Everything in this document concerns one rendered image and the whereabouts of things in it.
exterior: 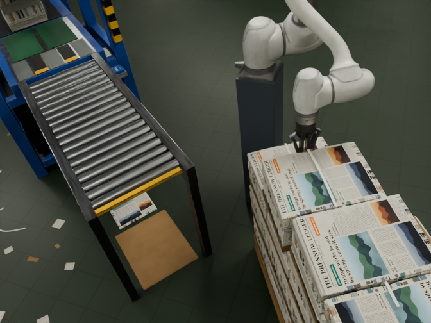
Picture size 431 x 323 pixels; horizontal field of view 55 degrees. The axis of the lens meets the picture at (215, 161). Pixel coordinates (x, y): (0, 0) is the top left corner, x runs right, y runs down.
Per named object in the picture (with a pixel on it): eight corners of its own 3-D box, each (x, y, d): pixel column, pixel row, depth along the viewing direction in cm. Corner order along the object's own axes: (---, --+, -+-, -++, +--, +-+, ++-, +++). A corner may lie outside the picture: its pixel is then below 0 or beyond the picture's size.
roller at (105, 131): (143, 121, 234) (142, 115, 230) (64, 158, 220) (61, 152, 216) (139, 115, 237) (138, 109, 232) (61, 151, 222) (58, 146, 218)
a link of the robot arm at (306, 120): (322, 111, 152) (321, 124, 156) (313, 97, 158) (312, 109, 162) (299, 117, 151) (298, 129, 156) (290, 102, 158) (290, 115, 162)
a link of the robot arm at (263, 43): (240, 55, 214) (237, 15, 198) (274, 49, 214) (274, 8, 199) (247, 72, 202) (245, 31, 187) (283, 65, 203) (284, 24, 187)
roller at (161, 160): (171, 149, 207) (170, 152, 212) (83, 193, 193) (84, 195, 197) (176, 157, 206) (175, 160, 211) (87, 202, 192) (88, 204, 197)
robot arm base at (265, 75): (240, 57, 222) (240, 49, 218) (281, 62, 215) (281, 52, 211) (229, 77, 211) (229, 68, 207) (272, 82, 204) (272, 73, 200)
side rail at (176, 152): (199, 181, 207) (195, 165, 199) (189, 186, 206) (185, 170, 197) (102, 66, 291) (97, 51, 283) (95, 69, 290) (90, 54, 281)
